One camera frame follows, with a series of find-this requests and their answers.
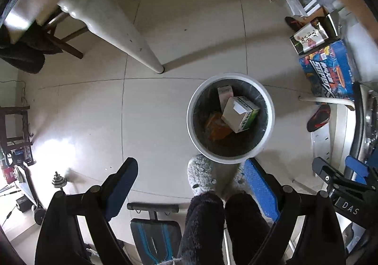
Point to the person's right leg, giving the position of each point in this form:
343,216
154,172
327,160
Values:
245,229

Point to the small dumbbell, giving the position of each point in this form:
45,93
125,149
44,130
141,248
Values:
60,181

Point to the kick scooter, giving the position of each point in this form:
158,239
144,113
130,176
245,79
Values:
28,188

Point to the red and black slipper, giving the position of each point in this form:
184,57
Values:
295,23
319,119

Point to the dark fuzzy cloth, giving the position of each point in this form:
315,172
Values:
23,52

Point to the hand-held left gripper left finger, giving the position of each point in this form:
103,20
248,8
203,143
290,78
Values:
122,191

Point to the white pipe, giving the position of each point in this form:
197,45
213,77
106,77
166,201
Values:
327,101

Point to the white table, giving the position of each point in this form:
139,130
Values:
97,20

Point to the dark wooden chair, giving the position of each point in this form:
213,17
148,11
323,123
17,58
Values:
63,42

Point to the white and green carton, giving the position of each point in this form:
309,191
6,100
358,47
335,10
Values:
236,114

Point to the dark wooden rack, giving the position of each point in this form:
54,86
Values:
14,129

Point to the black and blue weight bench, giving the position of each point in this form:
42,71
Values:
155,235

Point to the white round trash bin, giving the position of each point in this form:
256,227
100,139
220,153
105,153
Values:
195,135

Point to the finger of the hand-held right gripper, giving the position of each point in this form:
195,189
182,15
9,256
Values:
358,166
324,169

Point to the person's left leg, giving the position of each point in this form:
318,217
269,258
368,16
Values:
200,229

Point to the person's leg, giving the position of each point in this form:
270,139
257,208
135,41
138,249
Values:
200,229
245,229

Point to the small white carton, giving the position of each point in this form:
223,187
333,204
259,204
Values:
224,93

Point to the grey fuzzy slipper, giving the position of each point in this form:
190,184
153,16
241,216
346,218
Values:
200,172
234,185

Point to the blue toy box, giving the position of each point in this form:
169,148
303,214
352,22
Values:
327,70

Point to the orange packet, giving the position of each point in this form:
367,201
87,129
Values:
217,130

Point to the small black box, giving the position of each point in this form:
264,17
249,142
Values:
23,203

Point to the printed gift box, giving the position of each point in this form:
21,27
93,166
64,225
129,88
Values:
310,37

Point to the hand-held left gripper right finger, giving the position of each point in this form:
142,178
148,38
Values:
261,191

